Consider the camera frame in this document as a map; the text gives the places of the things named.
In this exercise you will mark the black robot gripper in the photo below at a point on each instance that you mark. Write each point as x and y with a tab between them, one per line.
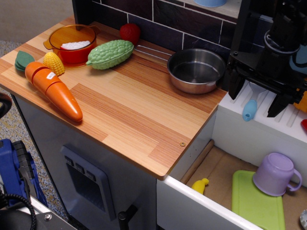
269	71

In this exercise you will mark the light blue spatula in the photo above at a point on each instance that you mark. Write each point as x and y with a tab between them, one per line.
251	106

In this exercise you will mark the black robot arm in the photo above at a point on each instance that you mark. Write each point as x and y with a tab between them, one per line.
267	38

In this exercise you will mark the stainless steel pan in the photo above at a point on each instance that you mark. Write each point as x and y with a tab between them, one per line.
192	70

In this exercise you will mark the white dish rack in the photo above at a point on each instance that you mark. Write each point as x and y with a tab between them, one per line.
251	141

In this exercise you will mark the yellow toy piece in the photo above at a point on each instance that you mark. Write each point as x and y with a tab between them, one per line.
302	105

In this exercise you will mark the red toy piece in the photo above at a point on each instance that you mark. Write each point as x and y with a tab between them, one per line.
304	124

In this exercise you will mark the purple plastic cup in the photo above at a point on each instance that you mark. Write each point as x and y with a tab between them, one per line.
276	174

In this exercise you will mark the light blue bowl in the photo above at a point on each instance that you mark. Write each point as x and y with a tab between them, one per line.
210	3

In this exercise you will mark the lime green cutting board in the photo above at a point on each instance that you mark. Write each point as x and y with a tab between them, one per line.
252	204

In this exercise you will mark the yellow toy banana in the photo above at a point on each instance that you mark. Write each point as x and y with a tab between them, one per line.
200	185

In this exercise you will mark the white toy sink basin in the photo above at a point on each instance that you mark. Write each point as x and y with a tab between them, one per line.
179	207

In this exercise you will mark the red toy strawberry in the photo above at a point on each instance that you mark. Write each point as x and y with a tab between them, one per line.
130	32

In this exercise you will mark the green toy bitter gourd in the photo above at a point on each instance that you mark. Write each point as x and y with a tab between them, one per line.
110	54

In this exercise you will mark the orange transparent toy pot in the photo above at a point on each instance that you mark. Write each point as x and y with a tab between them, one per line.
73	33

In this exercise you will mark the grey toy oven door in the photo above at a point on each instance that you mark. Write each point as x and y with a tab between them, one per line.
90	187

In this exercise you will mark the yellow toy corn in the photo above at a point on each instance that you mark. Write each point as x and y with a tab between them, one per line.
53	62

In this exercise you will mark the orange toy carrot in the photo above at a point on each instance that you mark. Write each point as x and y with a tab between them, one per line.
49	84

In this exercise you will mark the dark green toy leaves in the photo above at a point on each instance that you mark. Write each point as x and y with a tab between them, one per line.
22	60

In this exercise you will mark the black oven handle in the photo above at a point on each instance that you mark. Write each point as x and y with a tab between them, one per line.
124	217

